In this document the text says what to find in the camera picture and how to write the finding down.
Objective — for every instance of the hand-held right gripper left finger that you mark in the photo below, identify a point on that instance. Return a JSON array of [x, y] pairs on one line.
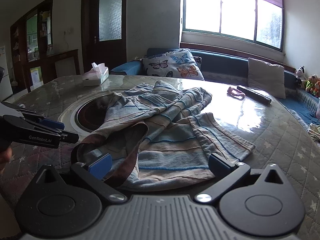
[[101, 167]]

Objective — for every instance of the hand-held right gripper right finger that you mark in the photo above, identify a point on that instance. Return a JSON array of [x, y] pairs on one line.
[[220, 163]]

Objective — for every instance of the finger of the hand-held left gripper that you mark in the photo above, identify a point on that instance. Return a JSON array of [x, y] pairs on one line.
[[53, 125], [37, 135]]

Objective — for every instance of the person's left hand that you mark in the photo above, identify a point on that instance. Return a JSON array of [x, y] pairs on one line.
[[5, 156]]

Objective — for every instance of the round black induction cooktop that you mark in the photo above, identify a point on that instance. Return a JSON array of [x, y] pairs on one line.
[[86, 115]]

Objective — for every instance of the yellow paper sheet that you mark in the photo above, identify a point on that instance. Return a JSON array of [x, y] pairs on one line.
[[35, 75]]

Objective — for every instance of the white fridge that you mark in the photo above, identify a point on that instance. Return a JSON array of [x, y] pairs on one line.
[[5, 80]]

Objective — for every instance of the white tissue box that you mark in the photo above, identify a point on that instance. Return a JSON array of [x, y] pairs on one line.
[[96, 77]]

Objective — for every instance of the pink hair band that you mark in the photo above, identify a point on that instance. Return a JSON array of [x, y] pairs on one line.
[[231, 91]]

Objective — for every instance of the black remote control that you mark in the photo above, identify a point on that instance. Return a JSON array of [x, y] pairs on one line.
[[253, 94]]

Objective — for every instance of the dark wooden cabinet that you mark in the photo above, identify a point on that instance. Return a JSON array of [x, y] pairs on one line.
[[22, 55]]

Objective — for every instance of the plain grey pillow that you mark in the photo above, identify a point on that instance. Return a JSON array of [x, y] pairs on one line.
[[267, 76]]

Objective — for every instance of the pale crumpled cloth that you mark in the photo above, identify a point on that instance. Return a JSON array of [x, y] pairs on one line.
[[315, 131]]

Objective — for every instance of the blue sofa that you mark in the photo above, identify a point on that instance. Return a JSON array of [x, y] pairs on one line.
[[225, 62]]

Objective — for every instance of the dark wooden glass door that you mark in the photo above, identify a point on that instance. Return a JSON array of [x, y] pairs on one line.
[[87, 30]]

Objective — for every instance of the dark patterned cushion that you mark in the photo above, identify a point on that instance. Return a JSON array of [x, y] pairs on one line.
[[198, 62]]

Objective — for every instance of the butterfly print pillow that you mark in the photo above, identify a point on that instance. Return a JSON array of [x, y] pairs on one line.
[[172, 63]]

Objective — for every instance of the cow plush toy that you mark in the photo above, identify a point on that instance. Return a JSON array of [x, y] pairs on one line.
[[300, 73]]

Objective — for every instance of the bear plush toy green vest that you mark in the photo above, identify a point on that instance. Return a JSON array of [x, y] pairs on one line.
[[310, 83]]

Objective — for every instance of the orange tiger plush toy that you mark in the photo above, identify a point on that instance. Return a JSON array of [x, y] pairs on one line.
[[317, 86]]

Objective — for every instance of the green framed window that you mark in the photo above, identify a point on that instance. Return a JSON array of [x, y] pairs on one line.
[[235, 10]]

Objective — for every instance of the wooden sofa back rail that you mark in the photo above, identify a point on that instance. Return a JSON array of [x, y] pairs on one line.
[[225, 50]]

